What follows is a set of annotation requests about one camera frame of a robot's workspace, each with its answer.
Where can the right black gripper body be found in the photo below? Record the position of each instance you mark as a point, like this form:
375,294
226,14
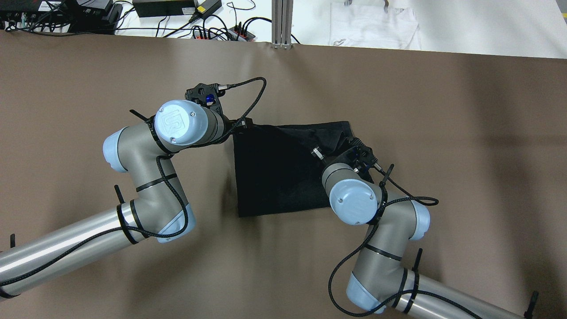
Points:
343,156

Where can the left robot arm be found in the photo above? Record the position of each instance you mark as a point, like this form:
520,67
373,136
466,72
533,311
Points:
160,209

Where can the dark garment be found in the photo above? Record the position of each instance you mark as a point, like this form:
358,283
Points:
276,171

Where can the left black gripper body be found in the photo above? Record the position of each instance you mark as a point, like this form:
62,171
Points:
231,128

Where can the black power supply box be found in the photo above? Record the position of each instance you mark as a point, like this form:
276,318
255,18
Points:
159,8

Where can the aluminium frame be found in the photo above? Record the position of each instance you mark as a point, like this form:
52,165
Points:
281,24

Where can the red black power strip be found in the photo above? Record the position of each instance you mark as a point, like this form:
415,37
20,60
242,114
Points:
238,33

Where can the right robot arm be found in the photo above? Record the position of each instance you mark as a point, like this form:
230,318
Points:
360,192

